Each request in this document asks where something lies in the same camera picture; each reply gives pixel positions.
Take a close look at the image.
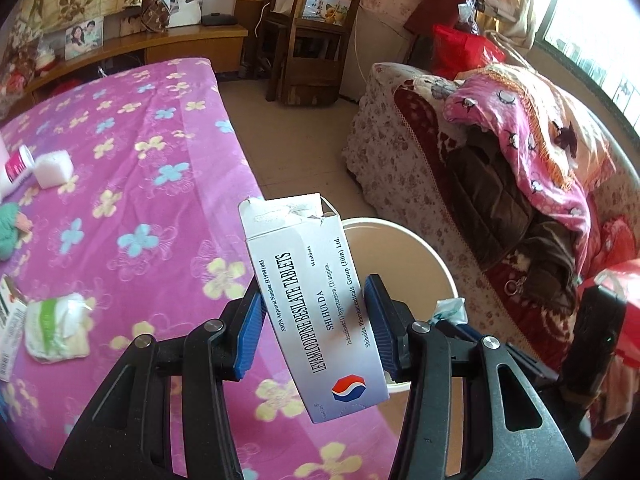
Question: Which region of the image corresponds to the white sponge block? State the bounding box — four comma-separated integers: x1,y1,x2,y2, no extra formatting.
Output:
33,150,72,190

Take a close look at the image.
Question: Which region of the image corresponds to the framed couple photo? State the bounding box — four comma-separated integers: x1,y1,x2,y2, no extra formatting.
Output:
64,17,104,60

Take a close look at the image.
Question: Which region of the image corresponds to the crumpled white plastic wrapper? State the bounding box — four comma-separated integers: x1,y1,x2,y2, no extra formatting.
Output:
24,292,93,363

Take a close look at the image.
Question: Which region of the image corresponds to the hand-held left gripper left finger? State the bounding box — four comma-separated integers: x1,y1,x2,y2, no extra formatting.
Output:
52,287,266,480

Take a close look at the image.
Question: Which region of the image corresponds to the dark brown jacket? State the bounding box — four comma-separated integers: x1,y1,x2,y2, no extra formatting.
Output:
446,130,581,306

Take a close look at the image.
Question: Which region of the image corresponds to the red plastic bag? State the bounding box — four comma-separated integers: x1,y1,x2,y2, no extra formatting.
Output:
431,24,507,80

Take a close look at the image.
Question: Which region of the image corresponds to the floral covered sofa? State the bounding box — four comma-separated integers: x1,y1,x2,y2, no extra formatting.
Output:
342,62,640,461

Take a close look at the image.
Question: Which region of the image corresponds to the white cable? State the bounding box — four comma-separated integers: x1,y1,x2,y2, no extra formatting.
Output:
350,25,368,106

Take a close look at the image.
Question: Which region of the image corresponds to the purple floral tablecloth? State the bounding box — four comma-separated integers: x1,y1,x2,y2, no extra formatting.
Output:
0,57,391,480

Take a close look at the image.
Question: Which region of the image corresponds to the patterned cloth pile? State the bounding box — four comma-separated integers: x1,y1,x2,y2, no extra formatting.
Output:
0,42,66,91

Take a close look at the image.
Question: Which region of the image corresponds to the pink cartoon blanket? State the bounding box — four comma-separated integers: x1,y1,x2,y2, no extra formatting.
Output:
442,65,621,281

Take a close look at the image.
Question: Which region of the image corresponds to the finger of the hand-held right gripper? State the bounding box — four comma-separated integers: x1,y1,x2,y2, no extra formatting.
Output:
434,320,560,386

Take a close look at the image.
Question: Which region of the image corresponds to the white tissue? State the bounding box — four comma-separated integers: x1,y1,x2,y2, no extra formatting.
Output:
430,297,468,326

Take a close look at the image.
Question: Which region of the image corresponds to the wedding photo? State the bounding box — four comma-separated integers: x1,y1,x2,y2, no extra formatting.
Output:
167,0,206,28

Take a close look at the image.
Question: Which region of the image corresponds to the white bottle magenta label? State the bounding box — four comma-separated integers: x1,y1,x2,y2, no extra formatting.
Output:
0,144,36,198

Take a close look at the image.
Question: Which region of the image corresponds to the window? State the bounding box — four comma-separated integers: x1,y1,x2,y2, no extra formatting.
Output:
542,0,640,126

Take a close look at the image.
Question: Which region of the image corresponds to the white medicine box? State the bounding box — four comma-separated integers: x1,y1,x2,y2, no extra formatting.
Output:
237,192,390,423

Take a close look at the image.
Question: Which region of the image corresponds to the red patterned blanket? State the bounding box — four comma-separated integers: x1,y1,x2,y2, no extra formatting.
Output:
392,77,591,361

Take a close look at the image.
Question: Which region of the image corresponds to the green plush towel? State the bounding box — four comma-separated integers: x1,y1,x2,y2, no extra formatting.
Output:
0,202,32,261

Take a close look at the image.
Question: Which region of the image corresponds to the white plastic bucket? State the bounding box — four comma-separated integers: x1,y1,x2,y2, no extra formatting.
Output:
342,217,458,393

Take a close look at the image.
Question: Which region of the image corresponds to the white green milk carton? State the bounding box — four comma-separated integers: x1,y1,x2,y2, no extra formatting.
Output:
0,275,28,383

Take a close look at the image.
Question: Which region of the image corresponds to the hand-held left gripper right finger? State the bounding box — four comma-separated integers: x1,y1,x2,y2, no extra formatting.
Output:
364,274,581,480

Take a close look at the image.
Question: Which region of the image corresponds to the dark wooden chair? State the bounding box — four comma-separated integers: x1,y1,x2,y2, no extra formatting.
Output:
262,0,369,107

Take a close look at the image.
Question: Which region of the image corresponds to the fruit painting board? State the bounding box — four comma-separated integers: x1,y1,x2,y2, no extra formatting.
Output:
305,0,351,26

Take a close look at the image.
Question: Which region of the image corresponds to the wooden cabinet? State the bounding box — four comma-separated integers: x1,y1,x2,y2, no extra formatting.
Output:
20,25,249,106

